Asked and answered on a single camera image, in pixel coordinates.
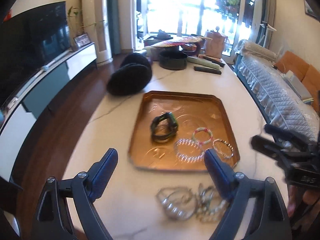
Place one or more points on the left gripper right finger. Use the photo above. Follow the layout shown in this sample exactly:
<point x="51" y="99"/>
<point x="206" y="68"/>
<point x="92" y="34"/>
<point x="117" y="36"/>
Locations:
<point x="269" y="219"/>

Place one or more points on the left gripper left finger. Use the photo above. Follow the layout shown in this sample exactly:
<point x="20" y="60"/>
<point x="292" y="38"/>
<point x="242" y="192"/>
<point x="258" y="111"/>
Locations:
<point x="52" y="218"/>

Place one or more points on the green black smartwatch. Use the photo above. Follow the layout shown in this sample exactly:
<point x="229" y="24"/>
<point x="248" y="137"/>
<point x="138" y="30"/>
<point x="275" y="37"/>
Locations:
<point x="164" y="127"/>

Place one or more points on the right human hand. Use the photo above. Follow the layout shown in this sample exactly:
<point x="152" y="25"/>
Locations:
<point x="298" y="197"/>

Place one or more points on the quilted covered sofa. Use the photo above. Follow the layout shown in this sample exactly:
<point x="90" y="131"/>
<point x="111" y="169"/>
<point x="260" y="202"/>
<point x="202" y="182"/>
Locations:
<point x="277" y="101"/>

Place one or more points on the orange cushion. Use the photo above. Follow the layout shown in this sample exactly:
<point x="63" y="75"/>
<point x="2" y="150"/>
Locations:
<point x="307" y="74"/>

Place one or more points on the thin metal bangle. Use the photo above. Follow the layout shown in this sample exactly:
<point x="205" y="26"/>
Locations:
<point x="178" y="203"/>

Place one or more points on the white tv cabinet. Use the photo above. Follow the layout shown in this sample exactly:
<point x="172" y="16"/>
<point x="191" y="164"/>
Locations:
<point x="25" y="109"/>

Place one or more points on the black remote bar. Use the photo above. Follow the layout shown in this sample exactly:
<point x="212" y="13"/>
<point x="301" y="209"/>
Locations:
<point x="207" y="70"/>

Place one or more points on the copper metal tray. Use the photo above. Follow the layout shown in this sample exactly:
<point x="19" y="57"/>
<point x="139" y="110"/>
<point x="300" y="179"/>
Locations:
<point x="202" y="123"/>

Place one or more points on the green long case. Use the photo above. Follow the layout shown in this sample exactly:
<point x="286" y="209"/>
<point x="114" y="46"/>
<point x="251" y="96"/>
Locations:
<point x="203" y="62"/>

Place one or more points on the pink gift bag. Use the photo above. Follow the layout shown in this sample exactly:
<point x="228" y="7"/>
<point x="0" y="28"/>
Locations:
<point x="214" y="43"/>

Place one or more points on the black round bowl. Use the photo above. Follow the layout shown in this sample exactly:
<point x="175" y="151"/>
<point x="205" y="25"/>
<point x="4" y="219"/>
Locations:
<point x="173" y="60"/>

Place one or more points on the black round cushion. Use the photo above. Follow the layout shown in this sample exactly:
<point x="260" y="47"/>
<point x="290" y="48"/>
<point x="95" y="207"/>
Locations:
<point x="134" y="73"/>

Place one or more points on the black flat television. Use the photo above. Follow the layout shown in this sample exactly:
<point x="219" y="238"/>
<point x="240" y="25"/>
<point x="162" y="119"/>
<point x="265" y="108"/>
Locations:
<point x="29" y="41"/>

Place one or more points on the woven fan with handle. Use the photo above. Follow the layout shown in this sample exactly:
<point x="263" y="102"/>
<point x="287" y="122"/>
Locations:
<point x="198" y="41"/>

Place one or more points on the small photo frame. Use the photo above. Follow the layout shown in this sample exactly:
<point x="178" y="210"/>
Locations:
<point x="82" y="40"/>

